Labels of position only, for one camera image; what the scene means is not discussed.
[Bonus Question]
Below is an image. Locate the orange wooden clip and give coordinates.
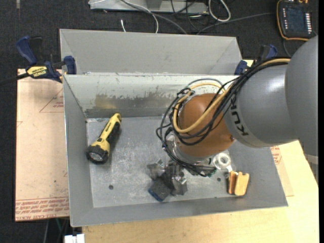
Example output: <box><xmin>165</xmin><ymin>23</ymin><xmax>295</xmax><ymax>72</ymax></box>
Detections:
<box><xmin>227</xmin><ymin>171</ymin><xmax>250</xmax><ymax>196</ymax></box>

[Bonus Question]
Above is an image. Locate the white ring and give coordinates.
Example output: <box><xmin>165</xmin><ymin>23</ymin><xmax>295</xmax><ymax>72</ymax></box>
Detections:
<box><xmin>213</xmin><ymin>153</ymin><xmax>231</xmax><ymax>172</ymax></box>

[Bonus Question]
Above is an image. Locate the grey metal bin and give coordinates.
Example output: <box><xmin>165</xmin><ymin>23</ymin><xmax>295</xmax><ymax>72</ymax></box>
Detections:
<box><xmin>59</xmin><ymin>28</ymin><xmax>289</xmax><ymax>228</ymax></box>

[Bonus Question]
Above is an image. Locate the yellow and black flashlight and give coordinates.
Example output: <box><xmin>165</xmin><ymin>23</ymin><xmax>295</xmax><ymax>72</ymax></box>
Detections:
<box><xmin>85</xmin><ymin>112</ymin><xmax>123</xmax><ymax>165</ymax></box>

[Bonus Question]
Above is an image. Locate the brown cardboard board red print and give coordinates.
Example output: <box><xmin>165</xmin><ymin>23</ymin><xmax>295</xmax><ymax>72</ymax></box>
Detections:
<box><xmin>14</xmin><ymin>68</ymin><xmax>295</xmax><ymax>222</ymax></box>

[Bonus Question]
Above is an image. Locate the blue sponge dark scrub pad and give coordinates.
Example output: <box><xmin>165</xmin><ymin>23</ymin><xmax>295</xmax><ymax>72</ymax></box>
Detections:
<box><xmin>148</xmin><ymin>179</ymin><xmax>171</xmax><ymax>202</ymax></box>

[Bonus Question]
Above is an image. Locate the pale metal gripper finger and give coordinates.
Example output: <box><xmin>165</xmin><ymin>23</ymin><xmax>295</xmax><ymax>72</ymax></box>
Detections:
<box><xmin>171</xmin><ymin>174</ymin><xmax>188</xmax><ymax>196</ymax></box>
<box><xmin>146</xmin><ymin>159</ymin><xmax>166</xmax><ymax>180</ymax></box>

